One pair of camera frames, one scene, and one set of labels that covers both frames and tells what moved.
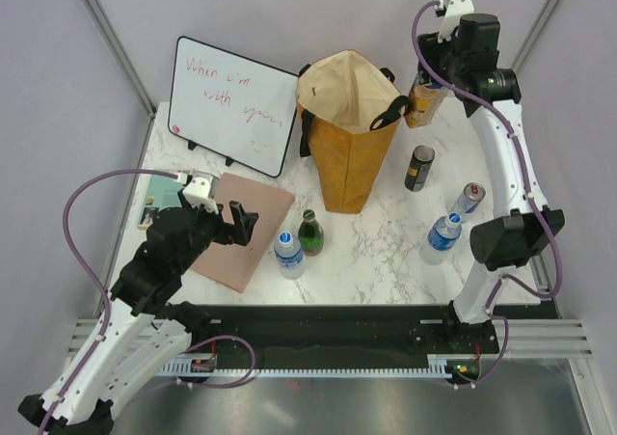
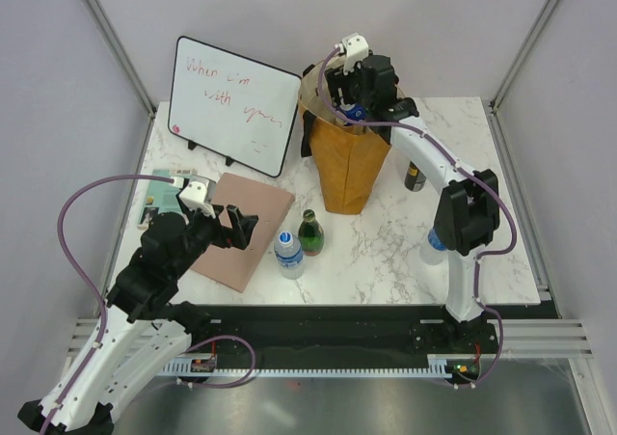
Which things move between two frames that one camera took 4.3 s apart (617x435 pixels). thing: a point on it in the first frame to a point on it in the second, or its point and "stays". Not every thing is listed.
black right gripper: x=434 y=48 to x=336 y=79
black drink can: x=418 y=167 stays
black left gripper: x=238 y=231 stays
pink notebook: x=234 y=265 stays
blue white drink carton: x=423 y=101 to x=354 y=111
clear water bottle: x=442 y=235 stays
